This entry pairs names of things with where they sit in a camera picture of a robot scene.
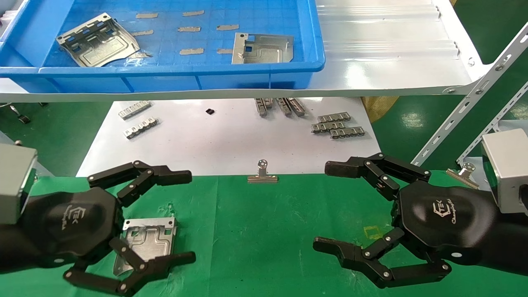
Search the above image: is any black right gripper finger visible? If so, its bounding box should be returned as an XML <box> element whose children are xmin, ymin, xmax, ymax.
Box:
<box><xmin>324</xmin><ymin>153</ymin><xmax>431</xmax><ymax>202</ymax></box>
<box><xmin>312</xmin><ymin>227</ymin><xmax>452</xmax><ymax>289</ymax></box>

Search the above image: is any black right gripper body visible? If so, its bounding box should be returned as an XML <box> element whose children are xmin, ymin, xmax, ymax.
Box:
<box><xmin>391</xmin><ymin>181</ymin><xmax>502</xmax><ymax>266</ymax></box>

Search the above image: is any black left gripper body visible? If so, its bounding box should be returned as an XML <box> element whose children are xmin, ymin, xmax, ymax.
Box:
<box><xmin>23</xmin><ymin>187</ymin><xmax>125</xmax><ymax>269</ymax></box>

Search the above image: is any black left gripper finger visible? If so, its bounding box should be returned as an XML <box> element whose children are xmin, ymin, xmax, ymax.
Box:
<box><xmin>63</xmin><ymin>237</ymin><xmax>197</xmax><ymax>297</ymax></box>
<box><xmin>87</xmin><ymin>160</ymin><xmax>193</xmax><ymax>208</ymax></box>

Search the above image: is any bent sheet metal plate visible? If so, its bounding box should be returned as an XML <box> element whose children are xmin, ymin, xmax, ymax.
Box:
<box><xmin>56</xmin><ymin>12</ymin><xmax>141</xmax><ymax>68</ymax></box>
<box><xmin>112</xmin><ymin>217</ymin><xmax>178</xmax><ymax>278</ymax></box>

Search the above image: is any silver binder clip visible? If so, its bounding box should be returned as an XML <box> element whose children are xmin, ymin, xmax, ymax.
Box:
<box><xmin>247</xmin><ymin>160</ymin><xmax>279</xmax><ymax>184</ymax></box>
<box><xmin>445</xmin><ymin>163</ymin><xmax>481</xmax><ymax>190</ymax></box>

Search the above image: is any white paper sheet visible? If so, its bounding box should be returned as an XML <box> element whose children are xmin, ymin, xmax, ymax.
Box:
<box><xmin>76</xmin><ymin>97</ymin><xmax>382</xmax><ymax>178</ymax></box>

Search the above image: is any brown cardboard piece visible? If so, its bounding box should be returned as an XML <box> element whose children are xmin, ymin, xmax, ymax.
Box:
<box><xmin>361</xmin><ymin>96</ymin><xmax>400</xmax><ymax>123</ymax></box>

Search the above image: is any green cloth mat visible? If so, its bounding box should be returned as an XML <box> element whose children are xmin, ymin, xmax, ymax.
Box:
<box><xmin>0</xmin><ymin>170</ymin><xmax>528</xmax><ymax>297</ymax></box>

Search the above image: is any blue plastic bin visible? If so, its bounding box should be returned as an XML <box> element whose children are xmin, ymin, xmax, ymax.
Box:
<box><xmin>0</xmin><ymin>0</ymin><xmax>325</xmax><ymax>93</ymax></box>

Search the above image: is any white perforated angle bar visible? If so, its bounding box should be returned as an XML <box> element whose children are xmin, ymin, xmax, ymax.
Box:
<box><xmin>412</xmin><ymin>21</ymin><xmax>528</xmax><ymax>167</ymax></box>
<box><xmin>456</xmin><ymin>80</ymin><xmax>528</xmax><ymax>165</ymax></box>

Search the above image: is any black caster wheel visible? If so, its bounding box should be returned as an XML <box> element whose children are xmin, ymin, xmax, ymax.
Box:
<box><xmin>7</xmin><ymin>103</ymin><xmax>32</xmax><ymax>125</ymax></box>

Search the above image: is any white metal shelf board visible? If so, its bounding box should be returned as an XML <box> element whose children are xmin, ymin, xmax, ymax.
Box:
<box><xmin>0</xmin><ymin>0</ymin><xmax>491</xmax><ymax>103</ymax></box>

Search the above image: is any flat sheet metal plate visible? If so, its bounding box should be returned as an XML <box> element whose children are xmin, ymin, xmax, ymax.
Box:
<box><xmin>231</xmin><ymin>33</ymin><xmax>294</xmax><ymax>65</ymax></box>

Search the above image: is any white plastic container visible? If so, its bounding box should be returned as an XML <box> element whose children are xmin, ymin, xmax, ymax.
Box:
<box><xmin>0</xmin><ymin>0</ymin><xmax>29</xmax><ymax>25</ymax></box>

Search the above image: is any grey metal frame bar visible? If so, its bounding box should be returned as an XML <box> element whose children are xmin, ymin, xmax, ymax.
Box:
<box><xmin>0</xmin><ymin>131</ymin><xmax>54</xmax><ymax>177</ymax></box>

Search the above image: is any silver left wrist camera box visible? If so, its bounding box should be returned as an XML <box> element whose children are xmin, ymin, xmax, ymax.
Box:
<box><xmin>0</xmin><ymin>144</ymin><xmax>38</xmax><ymax>225</ymax></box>

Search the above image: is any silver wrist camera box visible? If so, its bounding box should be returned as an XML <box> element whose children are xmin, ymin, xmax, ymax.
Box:
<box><xmin>481</xmin><ymin>129</ymin><xmax>528</xmax><ymax>214</ymax></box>
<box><xmin>0</xmin><ymin>144</ymin><xmax>38</xmax><ymax>225</ymax></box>

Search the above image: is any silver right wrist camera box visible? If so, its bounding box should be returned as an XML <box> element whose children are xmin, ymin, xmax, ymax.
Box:
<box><xmin>481</xmin><ymin>129</ymin><xmax>528</xmax><ymax>214</ymax></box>

